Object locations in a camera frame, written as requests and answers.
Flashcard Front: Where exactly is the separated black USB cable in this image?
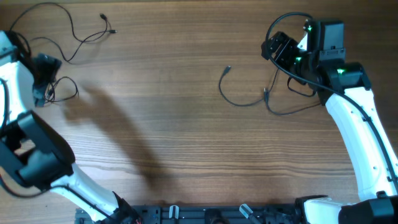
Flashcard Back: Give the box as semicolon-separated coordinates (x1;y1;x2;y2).
9;2;118;63
43;76;79;104

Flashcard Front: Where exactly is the black USB cable bundle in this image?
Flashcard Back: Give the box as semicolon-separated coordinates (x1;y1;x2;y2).
218;65;323;116

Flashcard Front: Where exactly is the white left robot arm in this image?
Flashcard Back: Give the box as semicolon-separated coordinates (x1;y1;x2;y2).
1;30;140;223

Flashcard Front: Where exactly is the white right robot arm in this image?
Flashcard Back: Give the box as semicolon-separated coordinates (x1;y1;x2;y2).
262;17;397;223

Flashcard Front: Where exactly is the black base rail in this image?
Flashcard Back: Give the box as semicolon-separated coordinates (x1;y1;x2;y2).
74;203;352;224

